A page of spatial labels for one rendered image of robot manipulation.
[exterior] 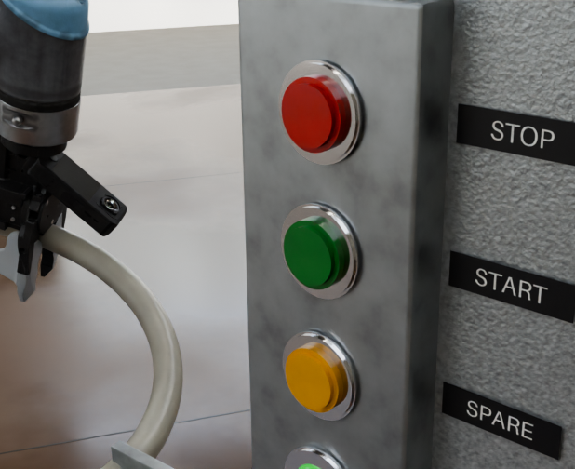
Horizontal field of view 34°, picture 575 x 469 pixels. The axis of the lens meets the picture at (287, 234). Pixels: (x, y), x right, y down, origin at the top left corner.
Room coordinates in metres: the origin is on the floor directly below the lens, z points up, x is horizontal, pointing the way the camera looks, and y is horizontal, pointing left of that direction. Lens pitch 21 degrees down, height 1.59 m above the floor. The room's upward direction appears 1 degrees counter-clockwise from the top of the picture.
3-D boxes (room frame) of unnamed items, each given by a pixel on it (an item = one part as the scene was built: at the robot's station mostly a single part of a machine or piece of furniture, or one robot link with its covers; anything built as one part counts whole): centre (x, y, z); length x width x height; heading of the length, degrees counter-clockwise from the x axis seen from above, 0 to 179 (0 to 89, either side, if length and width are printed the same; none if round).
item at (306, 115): (0.31, -0.01, 1.52); 0.03 x 0.01 x 0.03; 48
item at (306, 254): (0.31, -0.01, 1.47); 0.03 x 0.01 x 0.03; 48
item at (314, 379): (0.31, -0.01, 1.41); 0.03 x 0.01 x 0.03; 48
